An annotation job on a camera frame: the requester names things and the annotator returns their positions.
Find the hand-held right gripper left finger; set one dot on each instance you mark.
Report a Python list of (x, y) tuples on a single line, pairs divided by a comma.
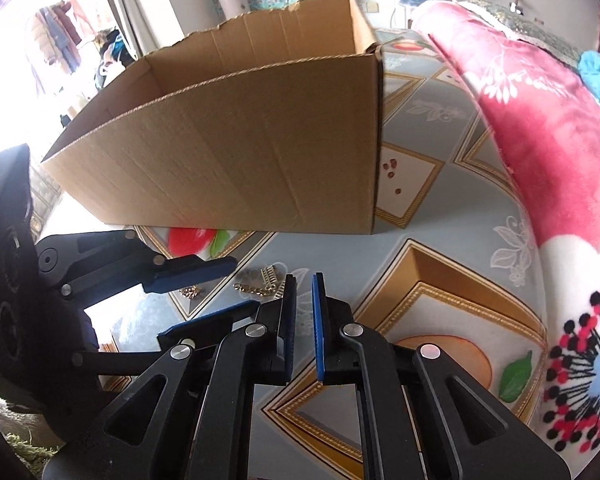
[(290, 332)]

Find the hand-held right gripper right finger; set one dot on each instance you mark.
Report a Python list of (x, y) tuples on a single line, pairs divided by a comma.
[(320, 332)]

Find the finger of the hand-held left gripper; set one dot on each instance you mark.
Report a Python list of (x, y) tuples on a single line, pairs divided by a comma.
[(205, 321), (195, 270)]

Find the brown cardboard box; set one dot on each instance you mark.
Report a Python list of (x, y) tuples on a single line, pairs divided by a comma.
[(230, 160)]

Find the fluffy cloth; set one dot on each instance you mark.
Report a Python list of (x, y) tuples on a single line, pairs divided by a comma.
[(25, 452)]

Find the hanging clothes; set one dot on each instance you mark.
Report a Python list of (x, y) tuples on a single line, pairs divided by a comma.
[(60, 35)]

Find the white window curtain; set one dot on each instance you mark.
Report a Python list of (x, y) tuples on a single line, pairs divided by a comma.
[(125, 0)]

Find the pink floral blanket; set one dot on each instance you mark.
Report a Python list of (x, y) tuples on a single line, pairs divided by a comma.
[(530, 135)]

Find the gold patterned lace cloth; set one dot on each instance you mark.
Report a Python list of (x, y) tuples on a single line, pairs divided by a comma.
[(530, 27)]

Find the blue patterned bedding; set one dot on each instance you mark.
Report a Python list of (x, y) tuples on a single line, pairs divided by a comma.
[(597, 72)]

